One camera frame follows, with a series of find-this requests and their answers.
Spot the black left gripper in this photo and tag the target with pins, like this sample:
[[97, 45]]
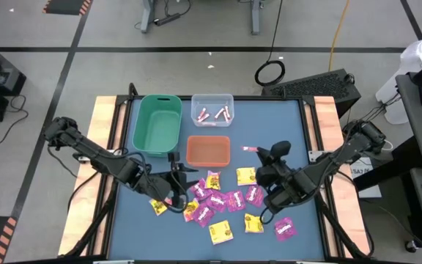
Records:
[[159, 187]]

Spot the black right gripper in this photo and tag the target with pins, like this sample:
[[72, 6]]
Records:
[[277, 176]]

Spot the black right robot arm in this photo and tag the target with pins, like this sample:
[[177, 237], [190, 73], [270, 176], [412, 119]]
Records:
[[335, 161]]

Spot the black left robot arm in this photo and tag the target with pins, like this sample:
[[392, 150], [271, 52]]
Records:
[[97, 157]]

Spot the orange plastic bin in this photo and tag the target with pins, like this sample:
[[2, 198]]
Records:
[[208, 151]]

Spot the green plastic bin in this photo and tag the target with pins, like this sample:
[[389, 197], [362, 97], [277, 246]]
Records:
[[158, 126]]

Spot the light wooden side board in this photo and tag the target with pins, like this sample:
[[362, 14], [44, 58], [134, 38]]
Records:
[[103, 110], [326, 117]]

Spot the clear plastic bin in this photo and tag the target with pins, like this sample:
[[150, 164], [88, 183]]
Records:
[[212, 100]]

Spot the black computer tower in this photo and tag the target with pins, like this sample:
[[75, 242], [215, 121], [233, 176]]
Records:
[[317, 86]]

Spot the white paper sheet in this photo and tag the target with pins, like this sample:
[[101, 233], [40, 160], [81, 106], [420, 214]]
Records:
[[370, 190]]

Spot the grey desk leg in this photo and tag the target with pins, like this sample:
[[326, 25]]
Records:
[[256, 18], [146, 18]]

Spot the black power strip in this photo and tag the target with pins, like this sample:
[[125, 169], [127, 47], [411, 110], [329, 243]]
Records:
[[167, 19]]

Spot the white plastic cover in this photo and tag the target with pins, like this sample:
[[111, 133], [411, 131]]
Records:
[[416, 51]]

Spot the black table frame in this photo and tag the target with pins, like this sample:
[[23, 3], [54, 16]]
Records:
[[251, 98]]

